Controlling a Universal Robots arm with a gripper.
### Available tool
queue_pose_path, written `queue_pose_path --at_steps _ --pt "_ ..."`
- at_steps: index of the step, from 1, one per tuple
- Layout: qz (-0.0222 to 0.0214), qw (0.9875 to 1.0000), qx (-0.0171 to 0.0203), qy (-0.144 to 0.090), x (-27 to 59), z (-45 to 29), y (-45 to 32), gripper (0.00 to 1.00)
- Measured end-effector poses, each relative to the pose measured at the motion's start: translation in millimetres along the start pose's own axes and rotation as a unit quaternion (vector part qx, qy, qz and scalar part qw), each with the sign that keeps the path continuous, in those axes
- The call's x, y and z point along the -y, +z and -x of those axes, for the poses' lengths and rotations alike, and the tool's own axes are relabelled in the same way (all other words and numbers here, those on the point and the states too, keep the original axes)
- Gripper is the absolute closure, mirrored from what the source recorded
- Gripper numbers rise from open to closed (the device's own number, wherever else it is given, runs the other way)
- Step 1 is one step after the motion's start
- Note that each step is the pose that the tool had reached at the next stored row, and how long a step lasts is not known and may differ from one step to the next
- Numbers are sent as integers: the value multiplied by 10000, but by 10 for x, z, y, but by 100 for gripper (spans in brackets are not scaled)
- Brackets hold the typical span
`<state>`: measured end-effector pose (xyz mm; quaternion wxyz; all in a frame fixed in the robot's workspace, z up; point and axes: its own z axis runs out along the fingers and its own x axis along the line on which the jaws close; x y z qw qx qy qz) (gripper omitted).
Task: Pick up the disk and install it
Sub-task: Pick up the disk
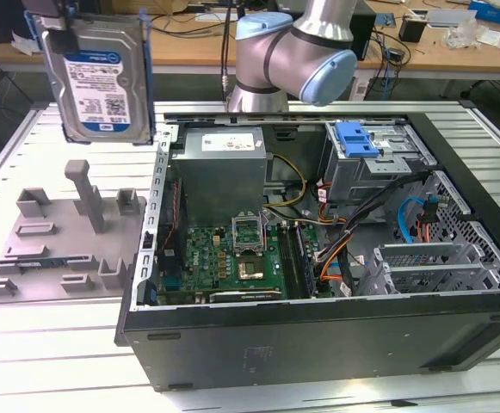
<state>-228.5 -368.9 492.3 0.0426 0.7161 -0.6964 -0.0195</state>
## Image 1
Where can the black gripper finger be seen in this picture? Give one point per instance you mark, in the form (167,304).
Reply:
(62,41)

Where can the hard disk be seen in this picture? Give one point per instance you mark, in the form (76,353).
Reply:
(99,86)

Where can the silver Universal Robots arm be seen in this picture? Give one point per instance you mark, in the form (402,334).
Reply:
(267,56)

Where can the metal disk bay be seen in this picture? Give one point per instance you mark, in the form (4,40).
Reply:
(434,269)

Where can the crumpled white paper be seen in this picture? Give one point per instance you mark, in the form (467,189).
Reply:
(23,45)

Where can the large black box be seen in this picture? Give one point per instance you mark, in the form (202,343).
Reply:
(0,21)

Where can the wooden desk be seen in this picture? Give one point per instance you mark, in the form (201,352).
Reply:
(189,51)

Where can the grey plastic parts rack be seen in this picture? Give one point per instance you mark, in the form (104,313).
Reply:
(60,241)

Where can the grey power supply unit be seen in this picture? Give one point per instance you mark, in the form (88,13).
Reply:
(219,180)

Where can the dark RAM stick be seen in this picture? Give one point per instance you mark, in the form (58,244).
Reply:
(38,261)

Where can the green motherboard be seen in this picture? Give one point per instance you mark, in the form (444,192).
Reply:
(206,258)

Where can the CPU socket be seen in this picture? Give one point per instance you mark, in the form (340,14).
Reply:
(250,269)

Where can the white labelled box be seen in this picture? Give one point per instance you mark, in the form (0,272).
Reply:
(361,89)

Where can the black desktop computer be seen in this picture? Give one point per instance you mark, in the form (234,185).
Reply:
(366,38)

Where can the blue plastic drive latch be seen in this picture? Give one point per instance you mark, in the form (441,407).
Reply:
(355,139)

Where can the black graphics card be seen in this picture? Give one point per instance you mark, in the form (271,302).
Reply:
(245,296)

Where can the metal drive cage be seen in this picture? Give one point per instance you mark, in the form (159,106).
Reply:
(361,180)

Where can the small black box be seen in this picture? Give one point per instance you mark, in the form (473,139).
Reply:
(412,29)

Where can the pale grey flat box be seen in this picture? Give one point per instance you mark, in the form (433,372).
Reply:
(452,18)

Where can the black open PC case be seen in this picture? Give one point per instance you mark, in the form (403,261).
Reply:
(318,344)

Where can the clear plastic bag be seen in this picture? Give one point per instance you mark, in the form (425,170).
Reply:
(460,34)

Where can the blue cardboard box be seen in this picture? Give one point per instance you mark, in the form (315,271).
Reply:
(495,12)

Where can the small black table clip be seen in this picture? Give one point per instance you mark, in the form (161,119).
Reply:
(404,403)

